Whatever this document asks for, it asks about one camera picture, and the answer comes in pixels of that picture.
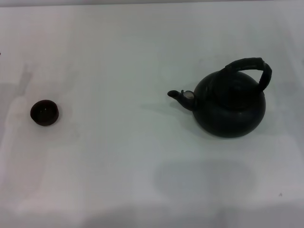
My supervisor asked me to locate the black round teapot with handle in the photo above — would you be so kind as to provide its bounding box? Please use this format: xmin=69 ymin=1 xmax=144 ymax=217
xmin=167 ymin=57 xmax=273 ymax=138

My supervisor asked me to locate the dark brown round teacup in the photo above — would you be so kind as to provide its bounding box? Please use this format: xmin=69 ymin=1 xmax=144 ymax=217
xmin=30 ymin=99 xmax=60 ymax=127

